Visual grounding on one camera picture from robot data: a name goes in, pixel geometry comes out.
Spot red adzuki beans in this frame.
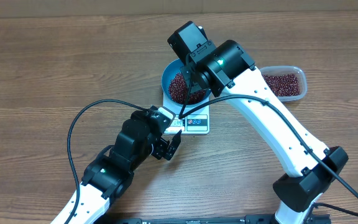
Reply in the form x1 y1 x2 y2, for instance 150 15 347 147
263 73 300 96

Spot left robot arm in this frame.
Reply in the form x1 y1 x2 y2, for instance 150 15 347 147
52 106 181 223

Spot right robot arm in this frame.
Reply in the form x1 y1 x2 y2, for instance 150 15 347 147
167 21 348 223

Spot red beans in bowl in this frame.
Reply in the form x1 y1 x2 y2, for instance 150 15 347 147
168 73 206 105

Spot blue metal bowl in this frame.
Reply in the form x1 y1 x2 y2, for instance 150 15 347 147
161 59 211 106

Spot white digital kitchen scale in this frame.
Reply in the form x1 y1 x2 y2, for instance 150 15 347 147
163 93 210 134

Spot clear plastic food container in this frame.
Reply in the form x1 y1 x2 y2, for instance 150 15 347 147
260 65 308 102

